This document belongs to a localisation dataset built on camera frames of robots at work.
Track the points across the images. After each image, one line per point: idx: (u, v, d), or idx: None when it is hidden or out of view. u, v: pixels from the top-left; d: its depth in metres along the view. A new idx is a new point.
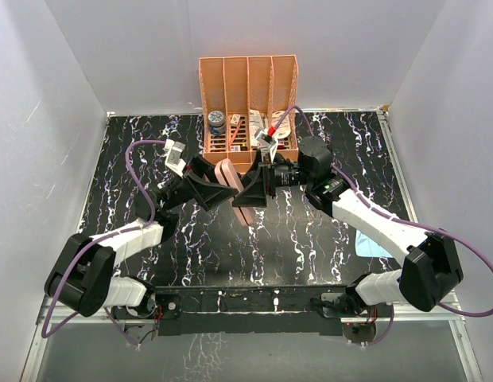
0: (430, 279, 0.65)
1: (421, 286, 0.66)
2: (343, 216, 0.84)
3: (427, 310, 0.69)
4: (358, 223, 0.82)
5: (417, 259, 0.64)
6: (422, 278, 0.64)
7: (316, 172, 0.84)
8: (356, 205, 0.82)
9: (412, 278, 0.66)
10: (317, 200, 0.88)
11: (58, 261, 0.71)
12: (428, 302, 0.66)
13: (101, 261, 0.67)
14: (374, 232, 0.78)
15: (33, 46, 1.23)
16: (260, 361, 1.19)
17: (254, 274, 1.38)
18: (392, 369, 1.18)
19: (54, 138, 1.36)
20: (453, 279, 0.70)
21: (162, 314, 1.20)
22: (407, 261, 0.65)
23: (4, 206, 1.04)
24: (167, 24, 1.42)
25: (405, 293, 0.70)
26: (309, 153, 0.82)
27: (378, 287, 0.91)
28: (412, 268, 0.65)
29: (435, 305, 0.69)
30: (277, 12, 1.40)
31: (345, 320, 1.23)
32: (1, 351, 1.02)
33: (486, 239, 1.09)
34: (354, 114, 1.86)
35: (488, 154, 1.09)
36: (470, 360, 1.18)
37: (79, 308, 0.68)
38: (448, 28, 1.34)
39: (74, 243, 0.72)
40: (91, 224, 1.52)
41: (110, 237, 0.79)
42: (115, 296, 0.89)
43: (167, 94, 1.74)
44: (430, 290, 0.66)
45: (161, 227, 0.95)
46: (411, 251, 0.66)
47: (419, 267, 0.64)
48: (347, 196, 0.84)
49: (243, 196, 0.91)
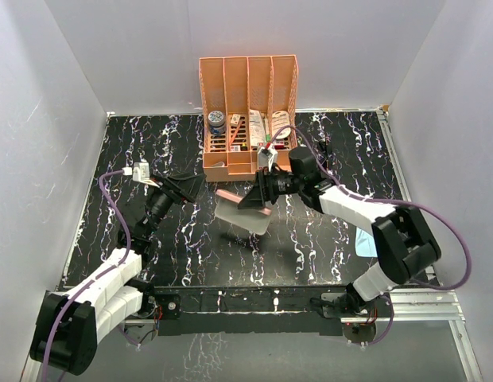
0: (397, 243, 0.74)
1: (390, 250, 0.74)
2: (329, 208, 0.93)
3: (404, 278, 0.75)
4: (342, 212, 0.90)
5: (382, 225, 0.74)
6: (389, 241, 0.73)
7: (302, 173, 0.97)
8: (337, 195, 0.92)
9: (383, 245, 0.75)
10: (308, 198, 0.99)
11: (38, 328, 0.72)
12: (400, 265, 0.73)
13: (80, 321, 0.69)
14: (353, 216, 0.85)
15: (33, 45, 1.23)
16: (260, 361, 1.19)
17: (254, 274, 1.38)
18: (392, 369, 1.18)
19: (54, 138, 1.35)
20: (426, 250, 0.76)
21: (162, 314, 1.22)
22: (374, 228, 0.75)
23: (4, 206, 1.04)
24: (167, 24, 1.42)
25: (383, 263, 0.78)
26: (296, 157, 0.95)
27: (370, 278, 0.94)
28: (379, 234, 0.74)
29: (410, 273, 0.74)
30: (277, 13, 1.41)
31: (345, 320, 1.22)
32: (4, 350, 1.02)
33: (486, 240, 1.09)
34: (354, 114, 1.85)
35: (488, 155, 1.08)
36: (470, 360, 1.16)
37: (74, 364, 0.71)
38: (448, 29, 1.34)
39: (50, 305, 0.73)
40: (91, 224, 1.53)
41: (87, 289, 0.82)
42: (109, 325, 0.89)
43: (167, 94, 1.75)
44: (399, 253, 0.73)
45: (140, 257, 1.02)
46: (378, 220, 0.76)
47: (385, 231, 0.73)
48: (334, 191, 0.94)
49: (246, 200, 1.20)
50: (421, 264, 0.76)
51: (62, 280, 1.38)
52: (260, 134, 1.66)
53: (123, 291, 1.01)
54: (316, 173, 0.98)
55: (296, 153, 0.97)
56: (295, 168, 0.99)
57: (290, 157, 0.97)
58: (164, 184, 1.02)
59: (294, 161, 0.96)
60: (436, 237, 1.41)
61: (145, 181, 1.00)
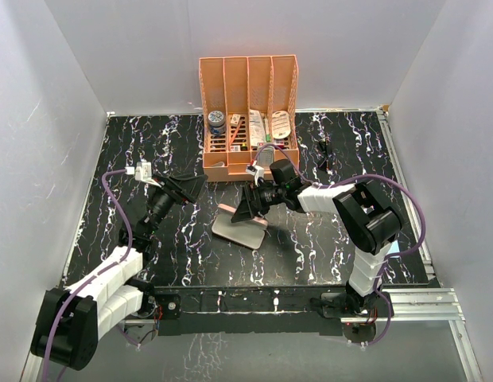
0: (359, 213, 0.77)
1: (352, 219, 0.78)
2: (307, 204, 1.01)
3: (372, 247, 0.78)
4: (318, 205, 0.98)
5: (343, 198, 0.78)
6: (351, 212, 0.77)
7: (283, 181, 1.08)
8: (311, 190, 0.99)
9: (347, 217, 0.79)
10: (292, 201, 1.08)
11: (40, 322, 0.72)
12: (366, 233, 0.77)
13: (82, 315, 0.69)
14: (326, 203, 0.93)
15: (33, 46, 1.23)
16: (260, 361, 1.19)
17: (254, 274, 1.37)
18: (391, 369, 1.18)
19: (53, 138, 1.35)
20: (390, 215, 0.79)
21: (162, 314, 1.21)
22: (337, 202, 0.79)
23: (4, 206, 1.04)
24: (167, 24, 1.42)
25: (354, 236, 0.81)
26: (276, 167, 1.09)
27: (357, 264, 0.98)
28: (339, 206, 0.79)
29: (378, 240, 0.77)
30: (277, 13, 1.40)
31: (345, 321, 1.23)
32: (3, 351, 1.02)
33: (486, 239, 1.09)
34: (354, 114, 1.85)
35: (488, 154, 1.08)
36: (470, 360, 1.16)
37: (75, 358, 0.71)
38: (448, 29, 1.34)
39: (51, 299, 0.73)
40: (91, 224, 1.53)
41: (89, 284, 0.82)
42: (109, 323, 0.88)
43: (168, 94, 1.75)
44: (362, 223, 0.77)
45: (141, 255, 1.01)
46: (340, 195, 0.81)
47: (344, 202, 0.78)
48: (308, 189, 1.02)
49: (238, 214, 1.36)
50: (387, 229, 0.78)
51: (62, 280, 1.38)
52: (260, 134, 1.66)
53: (124, 290, 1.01)
54: (296, 180, 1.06)
55: (277, 164, 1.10)
56: (277, 177, 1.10)
57: (270, 165, 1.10)
58: (165, 184, 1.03)
59: (274, 171, 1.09)
60: (435, 237, 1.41)
61: (147, 181, 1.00)
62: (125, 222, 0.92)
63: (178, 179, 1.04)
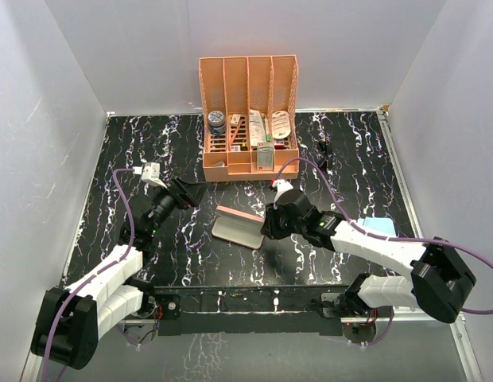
0: (443, 290, 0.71)
1: (435, 297, 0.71)
2: (343, 247, 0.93)
3: (450, 320, 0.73)
4: (360, 251, 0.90)
5: (425, 274, 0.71)
6: (435, 290, 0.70)
7: (300, 215, 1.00)
8: (351, 235, 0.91)
9: (428, 293, 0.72)
10: (316, 238, 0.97)
11: (40, 321, 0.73)
12: (448, 310, 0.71)
13: (81, 314, 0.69)
14: (377, 255, 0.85)
15: (33, 47, 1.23)
16: (260, 361, 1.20)
17: (254, 274, 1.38)
18: (391, 370, 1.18)
19: (53, 137, 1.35)
20: (464, 281, 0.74)
21: (162, 314, 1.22)
22: (416, 276, 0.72)
23: (4, 206, 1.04)
24: (167, 24, 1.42)
25: (427, 308, 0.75)
26: (290, 201, 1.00)
27: (392, 300, 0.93)
28: (421, 282, 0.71)
29: (457, 313, 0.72)
30: (276, 13, 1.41)
31: (346, 320, 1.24)
32: (4, 351, 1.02)
33: (486, 240, 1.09)
34: (354, 114, 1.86)
35: (488, 155, 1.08)
36: (470, 359, 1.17)
37: (74, 359, 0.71)
38: (448, 29, 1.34)
39: (51, 298, 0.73)
40: (91, 223, 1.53)
41: (88, 283, 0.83)
42: (109, 321, 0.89)
43: (168, 94, 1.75)
44: (446, 299, 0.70)
45: (140, 252, 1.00)
46: (417, 267, 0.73)
47: (427, 278, 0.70)
48: (343, 228, 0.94)
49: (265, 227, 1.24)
50: (463, 298, 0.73)
51: (62, 280, 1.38)
52: (260, 134, 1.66)
53: (123, 290, 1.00)
54: (313, 210, 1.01)
55: (287, 198, 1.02)
56: (290, 212, 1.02)
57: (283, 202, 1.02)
58: (171, 185, 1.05)
59: (287, 208, 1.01)
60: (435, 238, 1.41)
61: (154, 180, 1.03)
62: (131, 225, 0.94)
63: (184, 182, 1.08)
